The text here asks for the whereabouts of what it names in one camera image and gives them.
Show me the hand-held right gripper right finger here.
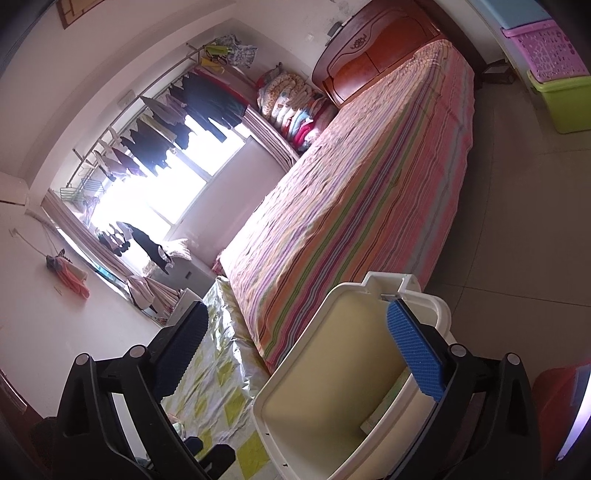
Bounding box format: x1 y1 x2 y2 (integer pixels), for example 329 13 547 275
387 298 542 480

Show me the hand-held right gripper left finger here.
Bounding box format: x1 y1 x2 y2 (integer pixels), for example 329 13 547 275
52 299 218 480

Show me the white plastic bin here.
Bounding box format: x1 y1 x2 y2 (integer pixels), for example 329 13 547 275
253 271 458 480

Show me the yellow checkered tablecloth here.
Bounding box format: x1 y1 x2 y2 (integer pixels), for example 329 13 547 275
159 277 287 480

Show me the bundled pale curtain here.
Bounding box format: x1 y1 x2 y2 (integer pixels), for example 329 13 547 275
44 191 181 319

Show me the black hanging garment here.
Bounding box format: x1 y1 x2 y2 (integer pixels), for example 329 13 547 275
95 222 176 273

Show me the orange hanging cloth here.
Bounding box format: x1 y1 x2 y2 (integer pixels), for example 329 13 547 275
46 249 90 301

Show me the red plastic stool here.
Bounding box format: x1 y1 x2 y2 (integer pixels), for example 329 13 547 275
531 362 591 467

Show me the window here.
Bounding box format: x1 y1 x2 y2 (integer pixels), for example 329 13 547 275
92 134 245 241

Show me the striped bed sheet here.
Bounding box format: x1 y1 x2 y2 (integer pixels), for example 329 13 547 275
219 39 476 374

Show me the striped curtain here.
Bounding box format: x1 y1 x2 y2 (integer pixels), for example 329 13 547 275
242 106 301 174

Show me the row of hanging clothes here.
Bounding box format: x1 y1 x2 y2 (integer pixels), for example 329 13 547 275
92 69 250 183

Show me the stack of folded quilts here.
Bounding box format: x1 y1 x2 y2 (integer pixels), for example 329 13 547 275
256 65 338 153

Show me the green storage box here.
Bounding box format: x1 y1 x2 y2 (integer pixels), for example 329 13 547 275
526 74 591 134

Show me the floral hanging garment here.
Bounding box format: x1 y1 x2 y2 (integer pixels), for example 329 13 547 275
201 34 259 70

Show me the wooden headboard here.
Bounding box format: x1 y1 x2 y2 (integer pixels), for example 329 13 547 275
311 0 485 109

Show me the pink plastic basket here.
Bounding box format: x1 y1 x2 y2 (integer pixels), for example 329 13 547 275
501 18 591 84

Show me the wire drying rack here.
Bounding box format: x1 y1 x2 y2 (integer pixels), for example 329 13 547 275
60 178 105 204

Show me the white wall air conditioner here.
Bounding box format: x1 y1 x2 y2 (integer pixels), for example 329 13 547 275
0 173 31 206

